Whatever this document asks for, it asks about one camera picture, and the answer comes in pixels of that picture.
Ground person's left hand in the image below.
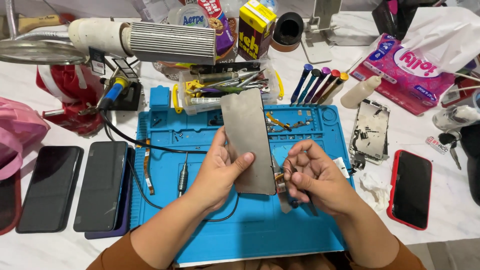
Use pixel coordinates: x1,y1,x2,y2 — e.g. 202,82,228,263
186,125,256,214

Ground blue yellow soldering iron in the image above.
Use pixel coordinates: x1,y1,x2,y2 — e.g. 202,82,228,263
79,77,130,116

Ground purple capped screwdriver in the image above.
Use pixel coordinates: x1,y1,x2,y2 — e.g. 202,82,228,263
304,67,331,106

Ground wooden handled tool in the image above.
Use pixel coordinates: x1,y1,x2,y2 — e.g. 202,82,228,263
0,14,76,40

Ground gooseneck magnifier lens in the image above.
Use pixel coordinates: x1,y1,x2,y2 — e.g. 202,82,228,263
0,0,87,66

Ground disassembled silver phone frame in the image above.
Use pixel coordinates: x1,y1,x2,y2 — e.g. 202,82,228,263
349,98,391,166

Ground grey phone display panel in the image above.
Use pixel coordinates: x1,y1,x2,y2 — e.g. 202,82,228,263
220,88,277,196

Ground white squeeze bottle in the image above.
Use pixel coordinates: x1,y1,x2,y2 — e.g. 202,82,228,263
340,74,384,110

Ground red plastic container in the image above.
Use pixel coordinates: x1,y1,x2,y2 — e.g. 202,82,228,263
35,64,106,136

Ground black round holder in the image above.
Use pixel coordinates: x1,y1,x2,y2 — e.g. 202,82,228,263
271,12,304,52

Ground orange flex cable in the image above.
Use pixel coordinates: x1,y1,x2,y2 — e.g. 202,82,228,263
142,139,155,196

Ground blue capped screwdriver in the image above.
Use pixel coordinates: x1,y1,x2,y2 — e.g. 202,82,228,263
290,64,314,107

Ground black soldering iron stand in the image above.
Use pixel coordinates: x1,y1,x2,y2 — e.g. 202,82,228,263
109,80,142,111

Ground black bag with pink trim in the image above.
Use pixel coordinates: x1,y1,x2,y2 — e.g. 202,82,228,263
371,0,447,42

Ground grey flat strip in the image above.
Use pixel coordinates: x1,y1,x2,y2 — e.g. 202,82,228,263
271,155,301,214

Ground crumpled white tissue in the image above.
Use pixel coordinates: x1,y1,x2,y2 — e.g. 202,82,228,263
359,172,392,211

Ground small blue silicone block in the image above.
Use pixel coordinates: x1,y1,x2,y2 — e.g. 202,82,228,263
149,85,171,110

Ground white phone stand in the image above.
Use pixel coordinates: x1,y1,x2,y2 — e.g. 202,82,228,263
300,0,376,64

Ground yellow plastic pry pieces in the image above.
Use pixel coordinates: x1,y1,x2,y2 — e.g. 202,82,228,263
185,79,205,99

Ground clear plastic tool box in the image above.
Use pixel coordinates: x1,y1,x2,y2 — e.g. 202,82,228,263
172,62,284,116

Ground yellow capped screwdriver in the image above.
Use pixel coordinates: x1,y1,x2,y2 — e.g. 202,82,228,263
318,72,349,106

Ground silver precision screwdriver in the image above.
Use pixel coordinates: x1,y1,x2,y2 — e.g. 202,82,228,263
178,152,189,197

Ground white ribbed cylinder lamp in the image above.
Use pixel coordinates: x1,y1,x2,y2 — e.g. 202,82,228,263
67,19,217,66

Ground black pouch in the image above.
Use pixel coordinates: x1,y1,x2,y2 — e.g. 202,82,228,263
459,124,480,207

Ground black capped teal screwdriver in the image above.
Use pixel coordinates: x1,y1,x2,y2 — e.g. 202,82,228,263
297,68,322,106

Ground purple smartphone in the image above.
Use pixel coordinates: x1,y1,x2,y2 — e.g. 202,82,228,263
84,146,136,240

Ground yellow brown drink carton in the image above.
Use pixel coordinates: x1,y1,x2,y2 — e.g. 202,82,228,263
238,0,277,62

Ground clear plastic wrapper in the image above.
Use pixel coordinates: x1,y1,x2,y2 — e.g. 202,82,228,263
133,0,181,23

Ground purple red snack packet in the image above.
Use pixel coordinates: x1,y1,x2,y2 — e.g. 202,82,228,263
197,0,236,57

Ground smartphone in bright red case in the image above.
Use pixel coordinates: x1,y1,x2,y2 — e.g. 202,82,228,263
386,149,433,231

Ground gold flex cable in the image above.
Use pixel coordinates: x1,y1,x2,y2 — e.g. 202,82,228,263
265,111,292,132

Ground black tweezers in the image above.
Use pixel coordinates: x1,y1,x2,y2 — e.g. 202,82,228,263
284,157,319,217

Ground black hanging tag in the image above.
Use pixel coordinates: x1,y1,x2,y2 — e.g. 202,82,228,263
88,47,107,76

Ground smartphone in dark red case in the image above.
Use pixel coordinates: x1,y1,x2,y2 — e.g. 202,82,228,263
0,170,22,236

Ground white key tag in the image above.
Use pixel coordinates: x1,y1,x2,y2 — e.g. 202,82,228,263
425,136,449,155

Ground pink tissue pack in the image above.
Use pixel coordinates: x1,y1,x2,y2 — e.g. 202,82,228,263
350,33,456,116

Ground blue silicone repair mat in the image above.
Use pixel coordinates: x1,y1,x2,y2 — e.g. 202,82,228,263
129,104,356,265

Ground black smartphone with blue edge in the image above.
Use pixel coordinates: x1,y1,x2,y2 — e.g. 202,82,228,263
73,141,129,233

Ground sealed plastic water cup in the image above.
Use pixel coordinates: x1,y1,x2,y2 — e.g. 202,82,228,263
167,4,210,29

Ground bunch of metal repair tools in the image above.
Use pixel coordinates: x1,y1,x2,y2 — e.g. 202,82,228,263
195,69,269,94

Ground red capped screwdriver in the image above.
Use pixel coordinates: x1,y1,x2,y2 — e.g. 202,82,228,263
311,69,341,105

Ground black headed keys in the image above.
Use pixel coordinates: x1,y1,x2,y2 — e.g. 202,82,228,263
439,129,463,170

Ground black narrow packet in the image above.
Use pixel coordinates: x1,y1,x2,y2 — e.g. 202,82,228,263
189,62,262,75

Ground person's right hand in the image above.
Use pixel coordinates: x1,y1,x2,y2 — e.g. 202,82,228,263
282,139,355,217

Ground black power cable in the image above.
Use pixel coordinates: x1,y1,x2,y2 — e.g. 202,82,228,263
99,109,241,223

